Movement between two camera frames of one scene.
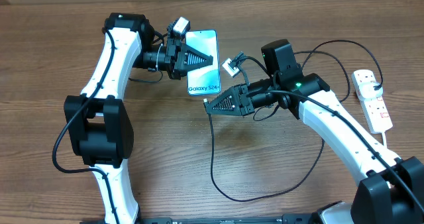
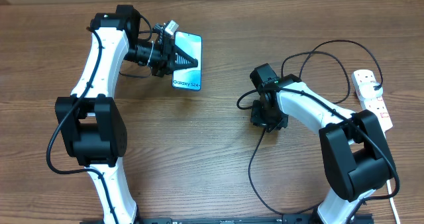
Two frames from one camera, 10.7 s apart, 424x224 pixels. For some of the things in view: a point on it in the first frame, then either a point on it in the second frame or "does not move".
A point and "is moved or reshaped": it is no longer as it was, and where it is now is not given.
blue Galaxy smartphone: (206, 80) is moved or reshaped
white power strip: (375, 112) does not move
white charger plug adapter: (367, 91) does not move
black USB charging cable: (224, 191) → (256, 196)
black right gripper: (240, 109) → (258, 120)
